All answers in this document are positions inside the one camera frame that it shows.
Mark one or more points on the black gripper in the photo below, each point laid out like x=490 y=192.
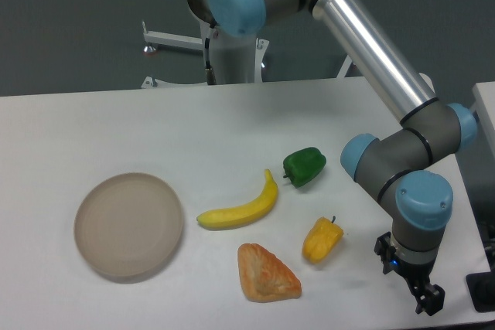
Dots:
x=415 y=267

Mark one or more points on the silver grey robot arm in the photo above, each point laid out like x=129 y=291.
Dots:
x=393 y=171

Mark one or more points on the yellow bell pepper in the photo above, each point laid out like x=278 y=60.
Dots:
x=321 y=239

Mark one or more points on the green bell pepper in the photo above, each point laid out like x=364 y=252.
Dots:
x=302 y=166

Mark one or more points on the black device at right edge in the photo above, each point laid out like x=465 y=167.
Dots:
x=481 y=291

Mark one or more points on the triangular puff pastry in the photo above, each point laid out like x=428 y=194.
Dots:
x=263 y=277

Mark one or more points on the yellow banana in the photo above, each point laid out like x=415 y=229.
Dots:
x=242 y=215

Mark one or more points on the beige round plate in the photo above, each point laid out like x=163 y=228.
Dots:
x=129 y=226

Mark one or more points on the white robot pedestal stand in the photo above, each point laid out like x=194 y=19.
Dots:
x=227 y=59

